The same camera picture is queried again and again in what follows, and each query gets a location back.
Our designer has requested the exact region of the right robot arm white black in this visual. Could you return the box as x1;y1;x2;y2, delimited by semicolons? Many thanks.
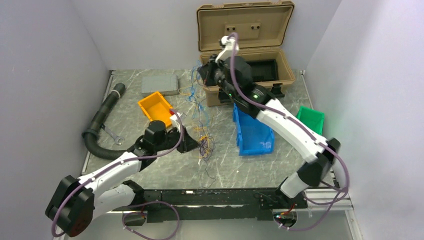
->
197;54;340;208

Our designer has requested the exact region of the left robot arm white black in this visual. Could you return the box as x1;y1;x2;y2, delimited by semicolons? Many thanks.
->
45;120;200;237

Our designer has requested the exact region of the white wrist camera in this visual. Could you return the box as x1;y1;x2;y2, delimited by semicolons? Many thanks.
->
169;110;184;133
215;32;240;63

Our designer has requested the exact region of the purple thin cable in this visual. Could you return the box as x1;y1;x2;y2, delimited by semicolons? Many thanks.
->
197;132;217;189

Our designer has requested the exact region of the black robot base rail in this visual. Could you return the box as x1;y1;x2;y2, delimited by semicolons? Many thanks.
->
112;180;309;223

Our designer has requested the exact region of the grey plastic case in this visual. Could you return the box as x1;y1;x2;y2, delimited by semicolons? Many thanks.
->
141;74;180;97

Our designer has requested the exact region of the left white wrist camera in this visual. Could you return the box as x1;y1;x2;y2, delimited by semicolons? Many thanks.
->
169;110;184;133

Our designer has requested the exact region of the black corrugated hose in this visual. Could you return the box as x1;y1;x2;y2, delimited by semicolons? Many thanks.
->
81;82;126;161

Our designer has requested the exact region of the black tray in toolbox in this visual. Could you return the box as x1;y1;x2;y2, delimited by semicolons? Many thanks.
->
247;59;279;82

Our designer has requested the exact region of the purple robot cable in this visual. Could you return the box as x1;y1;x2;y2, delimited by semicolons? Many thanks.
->
227;32;350;232
51;109;185;240

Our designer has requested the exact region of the silver wrench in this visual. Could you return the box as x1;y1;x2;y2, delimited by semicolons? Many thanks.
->
100;123;125;146

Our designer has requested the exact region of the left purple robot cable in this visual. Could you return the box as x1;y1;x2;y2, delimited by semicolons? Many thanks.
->
51;109;185;240

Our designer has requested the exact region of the green plastic bin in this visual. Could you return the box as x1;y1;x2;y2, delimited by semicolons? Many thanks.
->
296;106;325;135

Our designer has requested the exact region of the orange plastic bin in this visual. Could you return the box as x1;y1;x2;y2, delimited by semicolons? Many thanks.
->
138;91;173;127

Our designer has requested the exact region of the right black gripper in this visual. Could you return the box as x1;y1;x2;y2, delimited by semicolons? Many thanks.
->
197;54;238;100

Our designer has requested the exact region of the blue plastic bin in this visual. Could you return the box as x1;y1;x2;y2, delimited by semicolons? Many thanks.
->
232;104;275;156

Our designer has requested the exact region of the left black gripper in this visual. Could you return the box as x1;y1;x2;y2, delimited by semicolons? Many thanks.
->
155;125;201;153

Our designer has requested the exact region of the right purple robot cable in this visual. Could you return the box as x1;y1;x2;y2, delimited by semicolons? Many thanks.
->
227;32;350;232

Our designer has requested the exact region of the tan open toolbox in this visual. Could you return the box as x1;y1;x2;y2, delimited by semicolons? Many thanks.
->
196;0;296;98

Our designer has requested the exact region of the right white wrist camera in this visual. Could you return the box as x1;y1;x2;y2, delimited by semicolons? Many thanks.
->
215;32;240;63

